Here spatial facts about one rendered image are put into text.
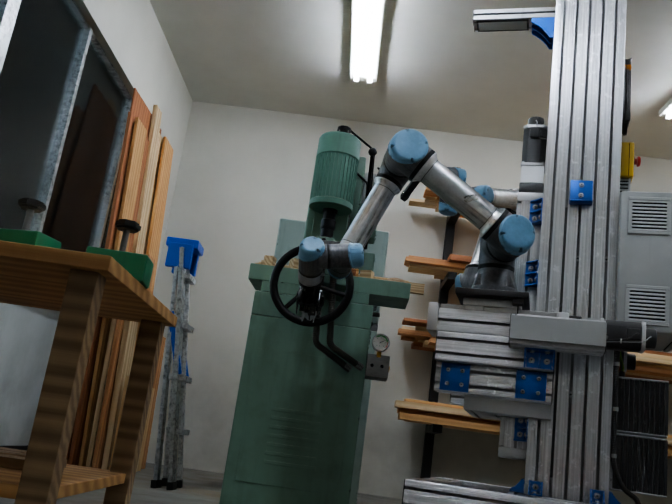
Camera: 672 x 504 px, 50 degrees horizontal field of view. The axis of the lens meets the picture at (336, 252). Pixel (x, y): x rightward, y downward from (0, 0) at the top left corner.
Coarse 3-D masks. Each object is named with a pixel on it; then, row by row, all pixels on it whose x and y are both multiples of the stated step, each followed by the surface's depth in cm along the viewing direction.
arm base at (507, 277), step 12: (480, 264) 232; (492, 264) 228; (504, 264) 228; (480, 276) 230; (492, 276) 227; (504, 276) 227; (480, 288) 226; (492, 288) 224; (504, 288) 224; (516, 288) 228
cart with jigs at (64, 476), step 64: (0, 256) 110; (64, 256) 109; (128, 256) 128; (64, 320) 109; (128, 320) 164; (64, 384) 107; (128, 384) 154; (0, 448) 144; (64, 448) 107; (128, 448) 151
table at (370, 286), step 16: (256, 272) 266; (288, 272) 266; (256, 288) 282; (336, 288) 261; (368, 288) 263; (384, 288) 263; (400, 288) 263; (368, 304) 282; (384, 304) 278; (400, 304) 274
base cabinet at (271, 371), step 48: (288, 336) 260; (336, 336) 259; (240, 384) 255; (288, 384) 255; (336, 384) 254; (240, 432) 251; (288, 432) 250; (336, 432) 250; (240, 480) 247; (288, 480) 246; (336, 480) 246
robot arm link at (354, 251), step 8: (328, 248) 213; (336, 248) 213; (344, 248) 213; (352, 248) 213; (360, 248) 214; (328, 256) 212; (336, 256) 212; (344, 256) 212; (352, 256) 212; (360, 256) 213; (328, 264) 213; (336, 264) 213; (344, 264) 213; (352, 264) 213; (360, 264) 214; (344, 272) 221
